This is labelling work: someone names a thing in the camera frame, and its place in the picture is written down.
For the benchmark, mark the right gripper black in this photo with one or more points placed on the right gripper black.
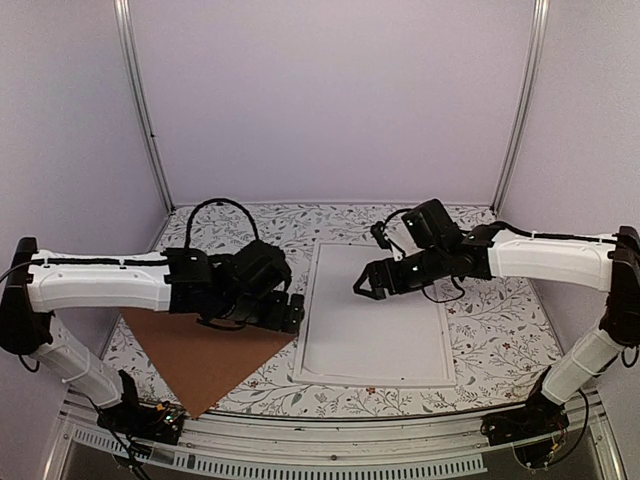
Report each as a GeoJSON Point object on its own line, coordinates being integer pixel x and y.
{"type": "Point", "coordinates": [374, 270]}

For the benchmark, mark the front aluminium slotted rail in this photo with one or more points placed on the front aluminium slotted rail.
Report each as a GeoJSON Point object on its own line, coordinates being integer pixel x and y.
{"type": "Point", "coordinates": [235, 446]}

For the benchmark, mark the aluminium corner post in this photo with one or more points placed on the aluminium corner post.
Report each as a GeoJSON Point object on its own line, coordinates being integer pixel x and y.
{"type": "Point", "coordinates": [134, 74]}
{"type": "Point", "coordinates": [531, 70]}

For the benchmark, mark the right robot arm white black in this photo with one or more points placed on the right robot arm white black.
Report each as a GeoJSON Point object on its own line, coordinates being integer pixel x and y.
{"type": "Point", "coordinates": [433, 247]}

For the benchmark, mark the right aluminium corner post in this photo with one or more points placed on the right aluminium corner post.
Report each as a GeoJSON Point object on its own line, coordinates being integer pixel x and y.
{"type": "Point", "coordinates": [531, 70]}

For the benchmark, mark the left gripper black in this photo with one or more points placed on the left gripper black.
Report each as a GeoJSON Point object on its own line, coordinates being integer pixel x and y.
{"type": "Point", "coordinates": [276, 319]}

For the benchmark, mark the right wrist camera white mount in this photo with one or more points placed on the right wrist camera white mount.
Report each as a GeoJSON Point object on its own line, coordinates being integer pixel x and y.
{"type": "Point", "coordinates": [385, 241]}

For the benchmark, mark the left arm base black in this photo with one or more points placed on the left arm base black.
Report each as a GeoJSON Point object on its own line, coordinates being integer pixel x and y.
{"type": "Point", "coordinates": [162, 423]}

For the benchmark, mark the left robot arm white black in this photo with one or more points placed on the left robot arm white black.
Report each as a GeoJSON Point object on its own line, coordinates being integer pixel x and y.
{"type": "Point", "coordinates": [225, 291]}

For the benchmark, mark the white picture frame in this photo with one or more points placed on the white picture frame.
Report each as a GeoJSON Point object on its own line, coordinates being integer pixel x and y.
{"type": "Point", "coordinates": [375, 320]}

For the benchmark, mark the left aluminium corner post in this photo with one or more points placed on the left aluminium corner post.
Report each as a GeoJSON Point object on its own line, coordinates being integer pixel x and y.
{"type": "Point", "coordinates": [134, 74]}

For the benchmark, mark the brown cardboard backing board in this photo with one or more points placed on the brown cardboard backing board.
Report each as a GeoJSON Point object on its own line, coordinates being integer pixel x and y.
{"type": "Point", "coordinates": [201, 365]}

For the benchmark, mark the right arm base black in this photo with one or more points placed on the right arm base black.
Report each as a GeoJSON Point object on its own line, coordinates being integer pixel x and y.
{"type": "Point", "coordinates": [536, 433]}

